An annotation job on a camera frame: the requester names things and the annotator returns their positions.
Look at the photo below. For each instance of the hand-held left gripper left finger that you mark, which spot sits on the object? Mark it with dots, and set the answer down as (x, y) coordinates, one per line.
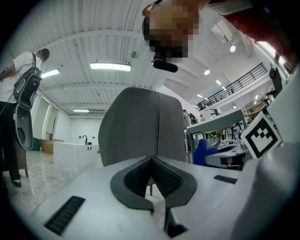
(93, 211)

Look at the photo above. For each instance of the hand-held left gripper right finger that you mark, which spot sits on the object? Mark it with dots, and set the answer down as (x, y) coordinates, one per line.
(211, 199)

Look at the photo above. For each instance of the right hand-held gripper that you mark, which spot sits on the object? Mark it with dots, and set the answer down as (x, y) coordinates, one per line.
(260, 138)

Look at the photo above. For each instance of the grey chair with blue seat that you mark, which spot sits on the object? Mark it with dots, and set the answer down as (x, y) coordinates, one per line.
(136, 122)

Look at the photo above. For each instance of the grey table white top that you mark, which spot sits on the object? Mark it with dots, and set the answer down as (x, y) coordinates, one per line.
(211, 122)

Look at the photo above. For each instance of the white island counter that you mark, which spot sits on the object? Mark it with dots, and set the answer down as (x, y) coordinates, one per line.
(70, 154)

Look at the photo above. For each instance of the black balcony railing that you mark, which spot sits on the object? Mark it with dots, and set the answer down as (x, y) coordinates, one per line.
(234, 85)

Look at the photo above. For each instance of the black tap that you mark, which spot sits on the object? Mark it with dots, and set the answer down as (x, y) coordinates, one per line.
(84, 138)

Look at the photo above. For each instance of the cardboard box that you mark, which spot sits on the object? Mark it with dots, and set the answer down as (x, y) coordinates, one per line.
(48, 146)

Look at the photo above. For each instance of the round ceiling lamp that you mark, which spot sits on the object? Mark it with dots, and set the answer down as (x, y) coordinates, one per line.
(232, 48)
(206, 72)

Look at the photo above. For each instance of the dark wooden cabinet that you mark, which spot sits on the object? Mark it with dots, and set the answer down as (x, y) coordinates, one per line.
(22, 159)

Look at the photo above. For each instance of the long ceiling light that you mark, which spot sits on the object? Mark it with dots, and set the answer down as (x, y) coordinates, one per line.
(110, 66)
(80, 110)
(50, 73)

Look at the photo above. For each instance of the grey shell backpack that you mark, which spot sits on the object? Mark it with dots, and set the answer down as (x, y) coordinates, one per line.
(23, 126)

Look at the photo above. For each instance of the white ceiling air conditioner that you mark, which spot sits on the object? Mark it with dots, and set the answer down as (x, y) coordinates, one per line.
(221, 30)

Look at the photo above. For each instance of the person's red shirt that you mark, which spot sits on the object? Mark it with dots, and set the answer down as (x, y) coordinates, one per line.
(257, 28)

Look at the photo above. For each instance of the round smoke detector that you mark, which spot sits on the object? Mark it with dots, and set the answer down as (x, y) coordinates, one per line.
(135, 54)

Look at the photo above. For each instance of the person's head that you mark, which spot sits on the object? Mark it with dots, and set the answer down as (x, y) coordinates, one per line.
(173, 28)

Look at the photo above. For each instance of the black head camera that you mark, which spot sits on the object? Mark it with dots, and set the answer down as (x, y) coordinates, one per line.
(164, 66)

